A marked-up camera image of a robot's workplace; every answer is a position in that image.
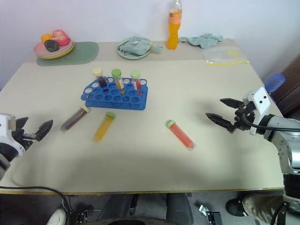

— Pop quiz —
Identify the pink toy food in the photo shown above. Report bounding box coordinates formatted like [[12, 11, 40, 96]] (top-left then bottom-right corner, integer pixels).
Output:
[[52, 29, 71, 46]]

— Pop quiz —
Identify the green-capped red liquid tube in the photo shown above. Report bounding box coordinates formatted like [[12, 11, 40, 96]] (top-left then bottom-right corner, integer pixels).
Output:
[[130, 70, 143, 91], [166, 120, 196, 151]]

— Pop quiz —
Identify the clear plastic zip bag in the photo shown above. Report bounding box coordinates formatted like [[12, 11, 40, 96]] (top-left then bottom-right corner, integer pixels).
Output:
[[202, 45, 249, 66]]

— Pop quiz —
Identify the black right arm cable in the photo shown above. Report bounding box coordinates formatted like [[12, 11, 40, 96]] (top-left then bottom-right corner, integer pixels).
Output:
[[243, 112, 300, 132]]

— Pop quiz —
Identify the blue cap object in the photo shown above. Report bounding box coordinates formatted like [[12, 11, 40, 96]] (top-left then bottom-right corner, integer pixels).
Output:
[[264, 73, 286, 95]]

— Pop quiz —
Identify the green placemat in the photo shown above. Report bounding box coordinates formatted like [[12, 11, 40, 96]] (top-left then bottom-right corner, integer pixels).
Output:
[[36, 41, 100, 67]]

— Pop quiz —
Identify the dark toy food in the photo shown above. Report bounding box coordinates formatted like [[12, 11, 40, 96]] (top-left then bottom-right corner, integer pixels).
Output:
[[45, 39, 60, 52]]

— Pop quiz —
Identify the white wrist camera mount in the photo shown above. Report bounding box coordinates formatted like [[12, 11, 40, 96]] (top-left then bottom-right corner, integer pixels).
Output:
[[0, 113, 26, 158], [242, 87, 274, 136]]

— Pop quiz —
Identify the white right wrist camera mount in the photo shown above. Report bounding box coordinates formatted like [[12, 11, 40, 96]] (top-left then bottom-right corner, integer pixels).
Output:
[[242, 87, 274, 136]]

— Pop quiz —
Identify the pink plate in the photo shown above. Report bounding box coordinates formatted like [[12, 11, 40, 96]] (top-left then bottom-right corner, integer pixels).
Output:
[[33, 39, 73, 57]]

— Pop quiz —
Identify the cream-capped dark liquid tube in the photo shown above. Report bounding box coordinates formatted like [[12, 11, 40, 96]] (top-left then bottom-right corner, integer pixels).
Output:
[[92, 67, 107, 89], [60, 105, 91, 135]]

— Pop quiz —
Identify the white shoe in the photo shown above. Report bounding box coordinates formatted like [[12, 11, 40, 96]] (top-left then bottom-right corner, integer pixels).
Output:
[[45, 208, 68, 225]]

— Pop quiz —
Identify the pale green plate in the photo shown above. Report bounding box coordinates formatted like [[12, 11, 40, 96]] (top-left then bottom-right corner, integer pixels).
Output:
[[116, 37, 153, 60]]

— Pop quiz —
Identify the orange soda plastic bottle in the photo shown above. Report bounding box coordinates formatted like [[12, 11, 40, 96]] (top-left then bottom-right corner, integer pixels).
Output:
[[166, 0, 183, 51]]

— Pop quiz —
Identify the khaki trouser leg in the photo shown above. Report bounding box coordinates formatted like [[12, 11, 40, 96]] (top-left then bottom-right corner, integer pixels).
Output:
[[242, 193, 285, 225]]

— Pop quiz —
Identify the dark brown cabinet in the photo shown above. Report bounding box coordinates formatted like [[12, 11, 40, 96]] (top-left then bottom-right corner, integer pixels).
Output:
[[271, 50, 300, 118]]

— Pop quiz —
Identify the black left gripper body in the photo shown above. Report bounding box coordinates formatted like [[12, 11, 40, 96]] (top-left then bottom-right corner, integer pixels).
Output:
[[11, 128, 38, 151]]

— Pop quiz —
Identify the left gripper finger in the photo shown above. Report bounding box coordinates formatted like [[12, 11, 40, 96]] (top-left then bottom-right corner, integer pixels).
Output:
[[35, 119, 54, 142], [15, 117, 30, 130]]

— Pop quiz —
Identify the pale green cloth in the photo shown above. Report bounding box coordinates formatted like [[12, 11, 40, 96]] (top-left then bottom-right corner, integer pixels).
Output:
[[179, 33, 224, 49]]

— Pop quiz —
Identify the green-capped orange liquid tube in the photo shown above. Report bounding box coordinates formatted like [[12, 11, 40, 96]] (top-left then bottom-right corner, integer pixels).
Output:
[[111, 68, 125, 90], [92, 112, 116, 144]]

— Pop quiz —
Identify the dark rounded shape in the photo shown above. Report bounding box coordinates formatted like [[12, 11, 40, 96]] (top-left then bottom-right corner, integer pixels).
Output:
[[165, 193, 195, 225]]

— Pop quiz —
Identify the yellow plate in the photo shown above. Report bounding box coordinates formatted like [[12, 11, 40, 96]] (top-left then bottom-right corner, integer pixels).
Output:
[[36, 41, 75, 60]]

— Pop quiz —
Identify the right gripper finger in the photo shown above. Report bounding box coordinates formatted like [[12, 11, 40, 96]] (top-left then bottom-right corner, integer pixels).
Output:
[[219, 97, 245, 110], [205, 112, 236, 135]]

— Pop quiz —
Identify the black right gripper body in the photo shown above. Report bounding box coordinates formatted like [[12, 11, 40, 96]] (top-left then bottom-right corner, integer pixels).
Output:
[[233, 102, 256, 132]]

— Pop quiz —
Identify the black shoe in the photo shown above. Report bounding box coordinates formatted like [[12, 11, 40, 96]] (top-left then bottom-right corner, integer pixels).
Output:
[[225, 197, 247, 218]]

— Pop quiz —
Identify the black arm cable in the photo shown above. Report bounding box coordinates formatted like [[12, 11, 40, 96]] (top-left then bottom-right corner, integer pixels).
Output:
[[0, 186, 69, 213], [243, 112, 300, 132]]

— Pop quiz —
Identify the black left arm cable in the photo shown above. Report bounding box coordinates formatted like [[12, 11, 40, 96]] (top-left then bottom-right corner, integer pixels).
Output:
[[0, 186, 69, 213]]

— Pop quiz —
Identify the metal bracket on floor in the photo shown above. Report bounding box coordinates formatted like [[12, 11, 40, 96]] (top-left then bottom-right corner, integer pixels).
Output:
[[198, 203, 223, 225]]

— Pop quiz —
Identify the blue test tube rack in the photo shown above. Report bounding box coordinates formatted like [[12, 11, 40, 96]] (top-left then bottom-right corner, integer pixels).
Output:
[[81, 78, 149, 111]]

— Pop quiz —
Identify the orange toy food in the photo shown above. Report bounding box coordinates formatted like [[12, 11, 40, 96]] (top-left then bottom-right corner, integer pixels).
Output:
[[40, 33, 53, 44]]

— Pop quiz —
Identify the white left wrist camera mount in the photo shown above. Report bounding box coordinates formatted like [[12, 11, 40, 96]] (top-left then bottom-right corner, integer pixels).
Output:
[[0, 113, 26, 158]]

